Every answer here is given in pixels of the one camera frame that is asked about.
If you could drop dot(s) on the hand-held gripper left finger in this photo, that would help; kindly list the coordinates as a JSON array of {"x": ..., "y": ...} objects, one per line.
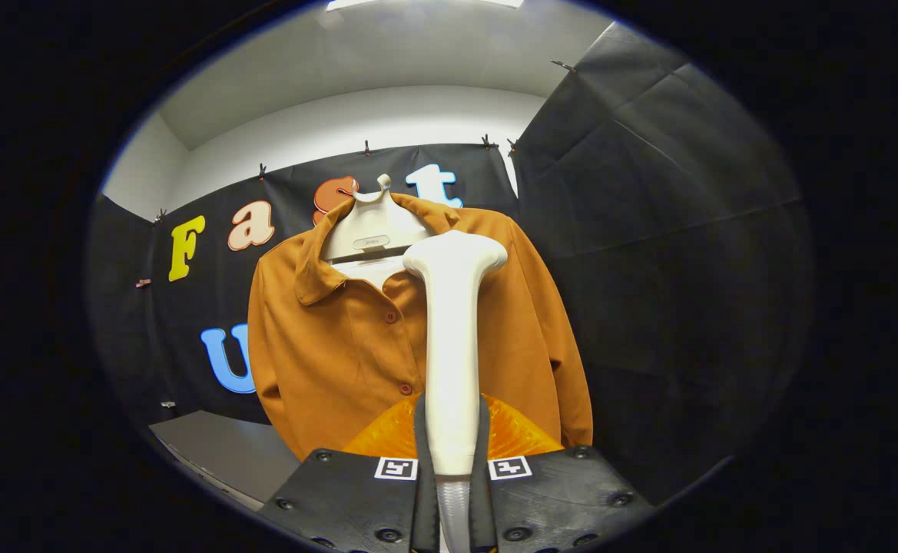
[{"x": 341, "y": 499}]

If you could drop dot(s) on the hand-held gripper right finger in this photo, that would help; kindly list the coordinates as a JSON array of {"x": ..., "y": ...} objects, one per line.
[{"x": 564, "y": 499}]

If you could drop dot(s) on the orange button shirt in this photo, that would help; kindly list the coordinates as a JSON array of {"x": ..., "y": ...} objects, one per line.
[{"x": 326, "y": 361}]

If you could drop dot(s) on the white garment steamer head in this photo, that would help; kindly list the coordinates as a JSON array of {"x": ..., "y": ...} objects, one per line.
[{"x": 450, "y": 346}]

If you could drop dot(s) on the white clothes hanger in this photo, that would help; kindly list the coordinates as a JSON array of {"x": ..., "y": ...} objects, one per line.
[{"x": 372, "y": 223}]

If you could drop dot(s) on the grey cabinet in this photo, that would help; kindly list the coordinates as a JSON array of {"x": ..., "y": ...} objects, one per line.
[{"x": 226, "y": 449}]

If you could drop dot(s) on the row of black cloth clips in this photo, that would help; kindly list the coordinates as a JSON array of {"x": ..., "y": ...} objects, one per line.
[{"x": 367, "y": 146}]

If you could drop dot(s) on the long ceiling light panel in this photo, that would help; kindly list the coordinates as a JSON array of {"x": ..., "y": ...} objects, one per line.
[{"x": 418, "y": 4}]

